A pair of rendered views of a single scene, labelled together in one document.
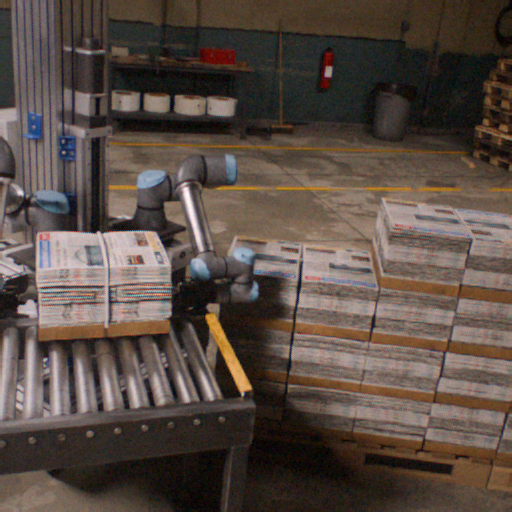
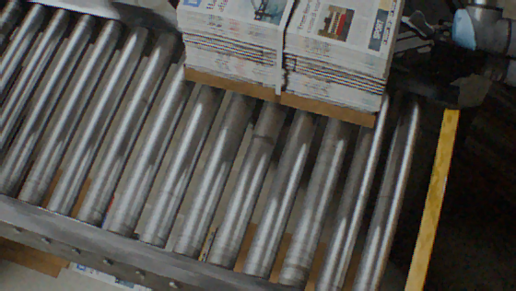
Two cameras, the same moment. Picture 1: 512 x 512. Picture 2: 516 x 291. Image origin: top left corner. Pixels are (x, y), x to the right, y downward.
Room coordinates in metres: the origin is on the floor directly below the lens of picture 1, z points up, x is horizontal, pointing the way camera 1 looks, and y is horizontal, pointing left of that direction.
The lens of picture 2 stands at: (1.01, 0.00, 1.97)
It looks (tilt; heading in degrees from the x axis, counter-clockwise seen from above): 61 degrees down; 37
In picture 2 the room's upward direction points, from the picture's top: straight up
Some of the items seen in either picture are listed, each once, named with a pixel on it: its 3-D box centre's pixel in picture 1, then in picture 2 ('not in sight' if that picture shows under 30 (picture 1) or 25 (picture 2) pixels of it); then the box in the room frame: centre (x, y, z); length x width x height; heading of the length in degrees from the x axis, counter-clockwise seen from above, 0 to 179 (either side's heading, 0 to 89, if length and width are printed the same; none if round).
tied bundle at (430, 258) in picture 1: (416, 245); not in sight; (2.30, -0.61, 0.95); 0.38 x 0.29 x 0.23; 178
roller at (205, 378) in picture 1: (198, 360); (390, 198); (1.59, 0.14, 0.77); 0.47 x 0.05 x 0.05; 20
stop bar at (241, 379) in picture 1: (227, 350); (433, 206); (1.61, 0.06, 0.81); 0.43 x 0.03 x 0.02; 20
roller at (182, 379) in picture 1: (176, 362); (357, 189); (1.57, 0.20, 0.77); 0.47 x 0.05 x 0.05; 20
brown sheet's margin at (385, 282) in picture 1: (412, 266); not in sight; (2.30, -0.60, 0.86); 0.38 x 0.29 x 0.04; 178
